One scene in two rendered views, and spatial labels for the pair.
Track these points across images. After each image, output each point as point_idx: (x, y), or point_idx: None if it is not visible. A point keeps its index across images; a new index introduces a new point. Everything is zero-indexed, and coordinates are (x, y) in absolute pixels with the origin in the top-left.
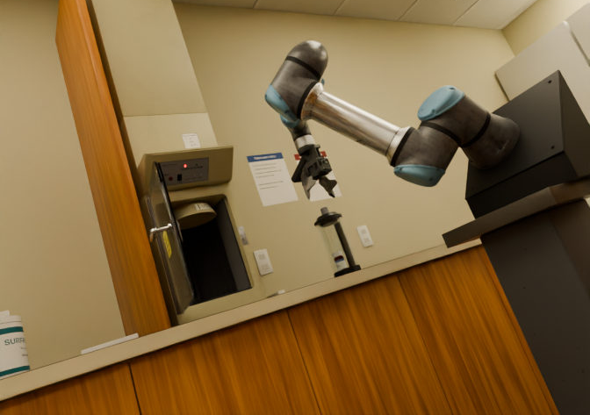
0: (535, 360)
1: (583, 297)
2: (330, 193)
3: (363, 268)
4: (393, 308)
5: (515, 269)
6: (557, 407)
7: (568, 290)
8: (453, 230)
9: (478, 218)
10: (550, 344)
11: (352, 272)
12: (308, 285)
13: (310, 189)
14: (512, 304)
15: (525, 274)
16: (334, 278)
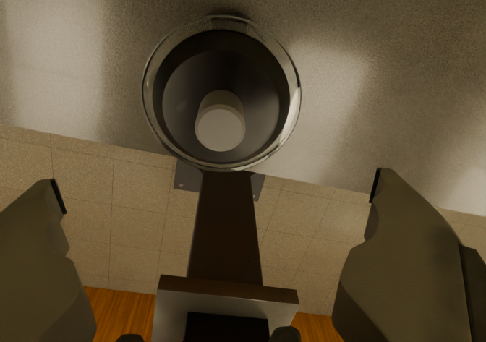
0: (197, 208)
1: (186, 274)
2: (374, 194)
3: (161, 153)
4: None
5: (186, 274)
6: (200, 189)
7: (186, 275)
8: (155, 301)
9: (152, 324)
10: (194, 228)
11: (130, 147)
12: (11, 125)
13: (66, 245)
14: (192, 239)
15: (186, 273)
16: (82, 138)
